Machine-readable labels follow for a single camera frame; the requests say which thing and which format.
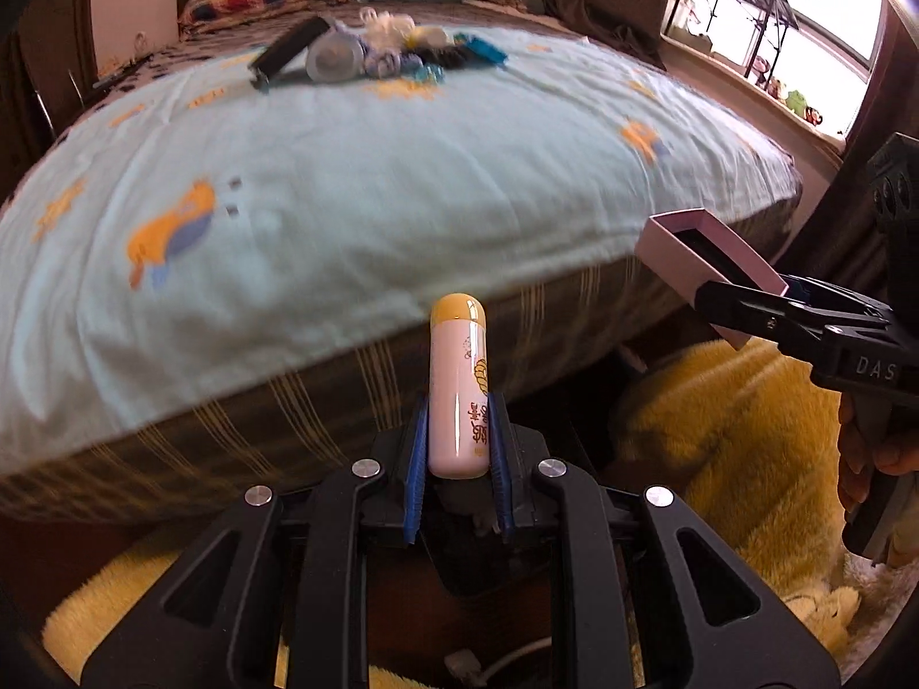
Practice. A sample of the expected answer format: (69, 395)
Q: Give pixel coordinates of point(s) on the row of small toy figures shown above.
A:
(782, 90)

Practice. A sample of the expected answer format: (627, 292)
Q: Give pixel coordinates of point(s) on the plaid pillow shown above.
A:
(251, 0)

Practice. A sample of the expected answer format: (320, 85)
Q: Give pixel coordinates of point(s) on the brown striped bed sheet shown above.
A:
(215, 445)

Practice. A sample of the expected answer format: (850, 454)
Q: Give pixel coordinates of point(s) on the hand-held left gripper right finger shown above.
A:
(500, 477)

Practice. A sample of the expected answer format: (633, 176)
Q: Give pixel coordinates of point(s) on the person's right hand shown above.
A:
(856, 459)

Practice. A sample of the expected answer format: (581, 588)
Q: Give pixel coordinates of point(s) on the pink bottle with yellow cap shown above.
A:
(456, 387)

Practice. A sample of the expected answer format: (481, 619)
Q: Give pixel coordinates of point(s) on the teal blue packet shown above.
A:
(485, 50)

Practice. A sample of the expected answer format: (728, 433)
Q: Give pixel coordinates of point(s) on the black metal rack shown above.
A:
(739, 0)

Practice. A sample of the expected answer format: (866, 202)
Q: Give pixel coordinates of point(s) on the dark wooden cabinet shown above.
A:
(36, 50)

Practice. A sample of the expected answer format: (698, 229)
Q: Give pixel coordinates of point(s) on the black comb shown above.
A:
(441, 57)

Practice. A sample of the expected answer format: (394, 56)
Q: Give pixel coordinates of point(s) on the yellow fluffy blanket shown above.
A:
(718, 445)

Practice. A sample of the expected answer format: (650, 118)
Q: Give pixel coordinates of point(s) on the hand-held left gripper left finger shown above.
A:
(415, 477)

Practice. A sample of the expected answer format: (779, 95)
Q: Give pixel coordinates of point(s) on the grey round container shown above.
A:
(332, 59)

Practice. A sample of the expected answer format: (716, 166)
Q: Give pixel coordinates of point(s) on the black box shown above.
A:
(287, 50)

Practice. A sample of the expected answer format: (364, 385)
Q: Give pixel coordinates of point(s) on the pink box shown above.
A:
(671, 237)

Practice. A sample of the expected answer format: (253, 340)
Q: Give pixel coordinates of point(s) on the white crumpled tissue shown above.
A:
(384, 27)

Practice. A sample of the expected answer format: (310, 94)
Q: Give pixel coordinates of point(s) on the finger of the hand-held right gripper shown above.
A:
(761, 319)
(833, 296)

